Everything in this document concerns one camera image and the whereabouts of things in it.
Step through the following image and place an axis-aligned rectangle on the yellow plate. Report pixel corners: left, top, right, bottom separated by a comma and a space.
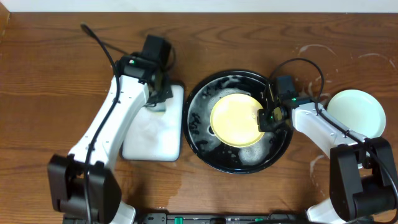
210, 93, 264, 147

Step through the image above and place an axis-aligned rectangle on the round black tray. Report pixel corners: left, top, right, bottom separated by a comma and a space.
182, 70, 294, 174

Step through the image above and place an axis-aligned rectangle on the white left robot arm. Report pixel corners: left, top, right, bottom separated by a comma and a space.
47, 53, 172, 223

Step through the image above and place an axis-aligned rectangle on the black rectangular foam tray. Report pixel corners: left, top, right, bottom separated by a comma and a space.
120, 83, 184, 162

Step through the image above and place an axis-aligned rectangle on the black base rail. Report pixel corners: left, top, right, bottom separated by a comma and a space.
62, 212, 315, 224

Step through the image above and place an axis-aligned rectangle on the pale green plate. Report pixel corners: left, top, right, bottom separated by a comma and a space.
327, 90, 386, 138

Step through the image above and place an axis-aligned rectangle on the green yellow sponge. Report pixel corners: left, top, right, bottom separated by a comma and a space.
150, 102, 166, 113

